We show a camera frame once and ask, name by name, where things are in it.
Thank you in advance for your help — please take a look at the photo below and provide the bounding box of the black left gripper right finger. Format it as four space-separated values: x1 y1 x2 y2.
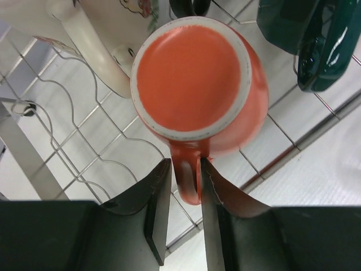
199 158 360 270

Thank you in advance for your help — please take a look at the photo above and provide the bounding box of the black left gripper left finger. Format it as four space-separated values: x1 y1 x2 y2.
1 159 172 270

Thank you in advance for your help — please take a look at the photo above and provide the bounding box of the orange mug white inside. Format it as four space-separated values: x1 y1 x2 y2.
130 16 268 206

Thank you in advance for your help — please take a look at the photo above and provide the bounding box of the floral mug green inside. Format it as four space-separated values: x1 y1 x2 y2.
33 0 161 99

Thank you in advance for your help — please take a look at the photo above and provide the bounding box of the dark teal cup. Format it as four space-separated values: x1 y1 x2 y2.
257 0 360 93

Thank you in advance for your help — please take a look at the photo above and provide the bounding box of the dark brown mug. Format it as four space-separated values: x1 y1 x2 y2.
169 0 211 18

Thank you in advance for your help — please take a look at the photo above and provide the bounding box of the stainless steel dish rack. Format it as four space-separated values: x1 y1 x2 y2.
0 0 361 255

